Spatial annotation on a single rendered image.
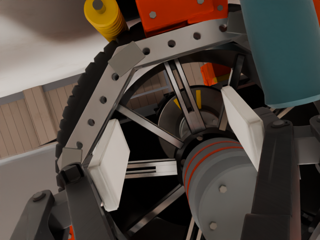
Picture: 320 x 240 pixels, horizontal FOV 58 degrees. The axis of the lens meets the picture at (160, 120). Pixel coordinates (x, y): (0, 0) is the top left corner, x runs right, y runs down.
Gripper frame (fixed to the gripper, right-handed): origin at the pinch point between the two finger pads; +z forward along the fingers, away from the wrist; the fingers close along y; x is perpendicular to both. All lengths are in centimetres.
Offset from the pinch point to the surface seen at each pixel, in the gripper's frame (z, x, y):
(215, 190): 12.7, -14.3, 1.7
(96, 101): 29.5, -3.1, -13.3
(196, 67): 455, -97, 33
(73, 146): 27.3, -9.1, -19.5
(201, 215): 11.8, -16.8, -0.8
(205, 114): 81, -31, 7
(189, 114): 38.8, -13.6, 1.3
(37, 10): 166, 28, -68
